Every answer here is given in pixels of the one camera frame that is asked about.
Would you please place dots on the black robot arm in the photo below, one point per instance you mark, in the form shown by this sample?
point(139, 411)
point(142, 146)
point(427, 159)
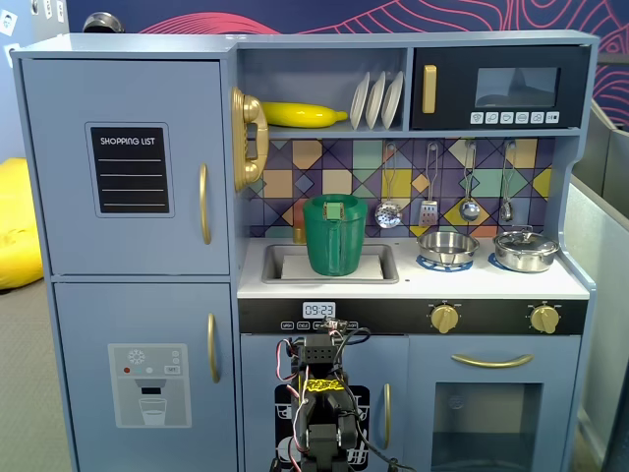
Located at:
point(324, 432)

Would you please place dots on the blue oven door with window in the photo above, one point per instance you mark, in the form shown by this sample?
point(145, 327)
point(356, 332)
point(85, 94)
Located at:
point(422, 354)

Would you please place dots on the black microwave door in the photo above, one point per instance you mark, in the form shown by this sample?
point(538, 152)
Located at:
point(452, 78)

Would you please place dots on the fridge door with ice dispenser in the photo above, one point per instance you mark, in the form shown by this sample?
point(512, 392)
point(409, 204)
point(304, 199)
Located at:
point(83, 344)

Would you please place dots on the fridge door with shopping list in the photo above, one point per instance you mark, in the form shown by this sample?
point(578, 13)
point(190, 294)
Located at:
point(59, 147)

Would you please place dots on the green plastic pitcher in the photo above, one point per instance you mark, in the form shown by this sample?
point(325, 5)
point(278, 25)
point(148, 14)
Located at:
point(324, 246)

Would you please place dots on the grey toy sink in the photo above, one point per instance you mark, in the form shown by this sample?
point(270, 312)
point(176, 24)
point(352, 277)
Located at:
point(270, 265)

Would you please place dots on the digital clock display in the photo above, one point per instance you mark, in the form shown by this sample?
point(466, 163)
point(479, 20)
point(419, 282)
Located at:
point(319, 310)

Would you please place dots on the metal skimmer spoon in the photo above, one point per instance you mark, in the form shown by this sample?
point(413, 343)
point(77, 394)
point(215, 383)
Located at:
point(388, 215)

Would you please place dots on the metal slotted spatula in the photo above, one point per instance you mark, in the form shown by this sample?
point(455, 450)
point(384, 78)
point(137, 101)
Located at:
point(428, 214)

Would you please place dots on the yellow toy banana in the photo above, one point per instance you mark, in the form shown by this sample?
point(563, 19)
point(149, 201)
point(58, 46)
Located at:
point(300, 115)

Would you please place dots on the lidless metal toy pan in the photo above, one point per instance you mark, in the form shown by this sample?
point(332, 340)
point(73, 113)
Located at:
point(447, 248)

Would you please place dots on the white toy plate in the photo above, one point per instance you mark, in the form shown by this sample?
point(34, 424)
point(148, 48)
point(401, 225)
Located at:
point(376, 100)
point(359, 100)
point(393, 100)

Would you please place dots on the gold toy telephone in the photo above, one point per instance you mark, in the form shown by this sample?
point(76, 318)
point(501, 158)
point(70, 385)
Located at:
point(243, 108)

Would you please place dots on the yellow tape label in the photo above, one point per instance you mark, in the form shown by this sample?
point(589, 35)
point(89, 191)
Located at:
point(322, 385)

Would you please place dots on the gold stove knob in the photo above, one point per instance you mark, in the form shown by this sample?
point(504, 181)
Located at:
point(544, 319)
point(444, 319)

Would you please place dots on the metal ladle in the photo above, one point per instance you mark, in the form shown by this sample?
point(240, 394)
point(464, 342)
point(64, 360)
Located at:
point(469, 211)

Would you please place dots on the small metal spoon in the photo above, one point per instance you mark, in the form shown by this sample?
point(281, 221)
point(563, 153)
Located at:
point(506, 211)

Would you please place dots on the black shopping list chalkboard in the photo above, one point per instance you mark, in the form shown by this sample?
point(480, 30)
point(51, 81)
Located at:
point(130, 172)

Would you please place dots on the blue wooden toy kitchen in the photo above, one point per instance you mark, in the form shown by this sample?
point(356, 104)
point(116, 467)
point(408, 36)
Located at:
point(324, 40)

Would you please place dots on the metal toy pot with lid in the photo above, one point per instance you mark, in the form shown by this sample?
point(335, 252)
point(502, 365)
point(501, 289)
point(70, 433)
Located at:
point(526, 255)

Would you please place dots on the grey partition panel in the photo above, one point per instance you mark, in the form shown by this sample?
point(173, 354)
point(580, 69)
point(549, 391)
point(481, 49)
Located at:
point(604, 246)

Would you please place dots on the yellow bean bag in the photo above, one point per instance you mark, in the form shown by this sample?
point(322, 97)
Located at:
point(17, 231)

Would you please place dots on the black round dome object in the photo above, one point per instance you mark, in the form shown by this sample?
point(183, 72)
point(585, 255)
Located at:
point(100, 23)

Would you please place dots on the white paper sticker with face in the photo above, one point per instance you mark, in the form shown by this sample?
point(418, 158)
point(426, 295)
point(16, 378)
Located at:
point(7, 22)

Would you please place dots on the small camera circuit board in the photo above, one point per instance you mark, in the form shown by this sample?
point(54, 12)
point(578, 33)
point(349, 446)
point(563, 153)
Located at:
point(329, 324)

